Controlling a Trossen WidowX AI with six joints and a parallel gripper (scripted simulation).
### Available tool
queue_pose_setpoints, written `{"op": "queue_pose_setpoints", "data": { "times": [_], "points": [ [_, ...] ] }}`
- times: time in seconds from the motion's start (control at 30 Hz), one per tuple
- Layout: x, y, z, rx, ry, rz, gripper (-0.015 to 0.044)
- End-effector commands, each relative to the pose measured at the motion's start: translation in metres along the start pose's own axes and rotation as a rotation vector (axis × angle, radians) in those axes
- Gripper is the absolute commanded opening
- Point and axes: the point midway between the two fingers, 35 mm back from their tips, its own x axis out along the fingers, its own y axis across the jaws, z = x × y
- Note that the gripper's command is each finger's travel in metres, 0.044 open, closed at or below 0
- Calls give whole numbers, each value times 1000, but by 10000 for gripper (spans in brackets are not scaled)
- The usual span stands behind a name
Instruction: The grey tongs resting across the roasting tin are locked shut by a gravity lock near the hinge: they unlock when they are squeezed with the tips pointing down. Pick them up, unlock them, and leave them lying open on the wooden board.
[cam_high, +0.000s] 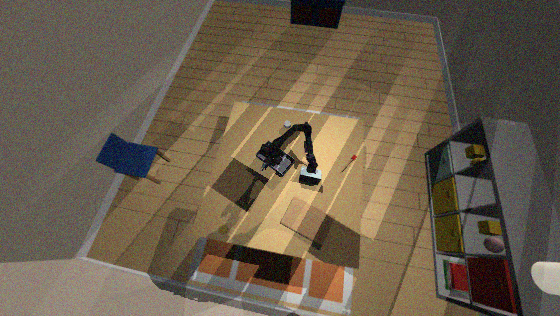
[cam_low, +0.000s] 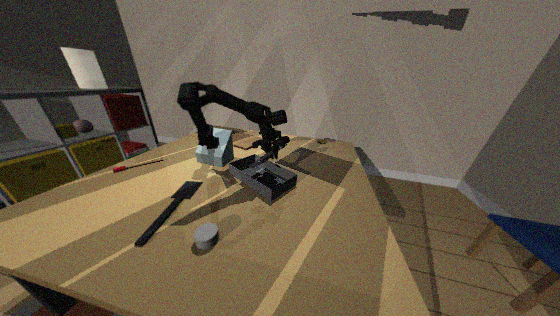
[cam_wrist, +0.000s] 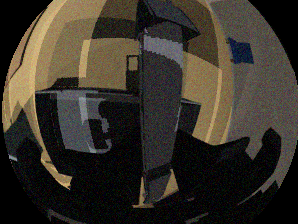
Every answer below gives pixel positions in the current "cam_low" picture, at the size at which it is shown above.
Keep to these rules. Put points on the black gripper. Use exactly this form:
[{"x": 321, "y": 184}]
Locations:
[{"x": 268, "y": 136}]

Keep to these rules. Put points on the grey cylinder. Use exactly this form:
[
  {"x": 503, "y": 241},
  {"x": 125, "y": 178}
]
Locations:
[{"x": 206, "y": 236}]

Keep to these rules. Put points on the black spatula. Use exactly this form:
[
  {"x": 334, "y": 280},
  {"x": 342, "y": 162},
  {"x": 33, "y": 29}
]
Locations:
[{"x": 186, "y": 190}]

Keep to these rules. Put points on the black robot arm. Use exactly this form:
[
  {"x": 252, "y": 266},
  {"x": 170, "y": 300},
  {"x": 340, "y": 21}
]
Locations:
[{"x": 188, "y": 99}]

